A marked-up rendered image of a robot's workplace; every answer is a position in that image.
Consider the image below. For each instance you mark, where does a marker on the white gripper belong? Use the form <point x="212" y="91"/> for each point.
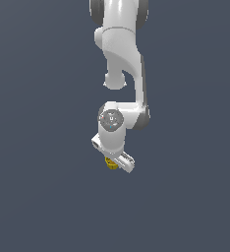
<point x="122" y="159"/>

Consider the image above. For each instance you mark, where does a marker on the small yellow object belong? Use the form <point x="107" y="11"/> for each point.
<point x="111" y="163"/>

